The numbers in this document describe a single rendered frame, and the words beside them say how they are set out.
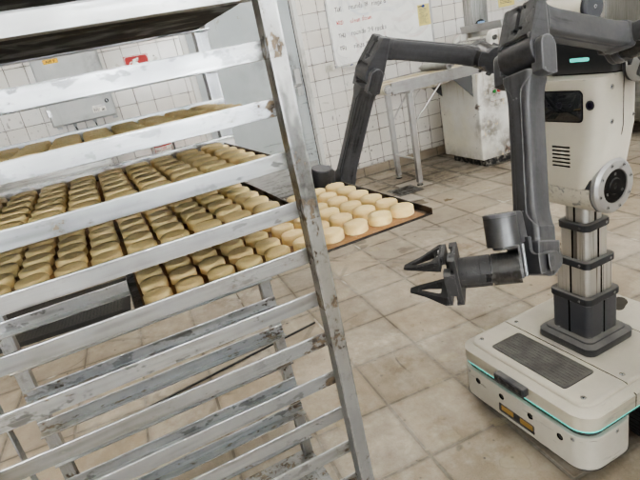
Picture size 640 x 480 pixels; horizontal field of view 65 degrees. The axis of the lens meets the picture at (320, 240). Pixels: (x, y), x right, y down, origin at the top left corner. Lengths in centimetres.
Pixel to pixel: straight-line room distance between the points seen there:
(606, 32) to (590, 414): 98
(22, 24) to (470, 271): 77
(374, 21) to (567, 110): 395
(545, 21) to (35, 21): 83
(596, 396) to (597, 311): 28
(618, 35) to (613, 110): 31
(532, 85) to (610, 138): 59
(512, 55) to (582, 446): 111
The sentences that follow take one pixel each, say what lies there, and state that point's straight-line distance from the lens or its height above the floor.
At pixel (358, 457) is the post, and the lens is 115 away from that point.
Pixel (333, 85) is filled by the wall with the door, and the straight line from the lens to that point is 516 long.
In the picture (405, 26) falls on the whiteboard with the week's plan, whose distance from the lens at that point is 552.
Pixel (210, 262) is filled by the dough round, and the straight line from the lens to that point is 98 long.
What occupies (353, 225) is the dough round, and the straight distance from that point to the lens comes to 100.
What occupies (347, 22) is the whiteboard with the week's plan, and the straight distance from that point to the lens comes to 524.
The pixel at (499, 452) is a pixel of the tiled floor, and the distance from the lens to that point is 185.
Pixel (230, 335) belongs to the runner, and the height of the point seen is 87.
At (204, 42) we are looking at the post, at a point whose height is 137.
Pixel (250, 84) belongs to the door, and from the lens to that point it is 493.
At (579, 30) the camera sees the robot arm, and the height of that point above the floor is 124.
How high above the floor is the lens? 130
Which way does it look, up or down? 20 degrees down
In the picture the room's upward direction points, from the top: 12 degrees counter-clockwise
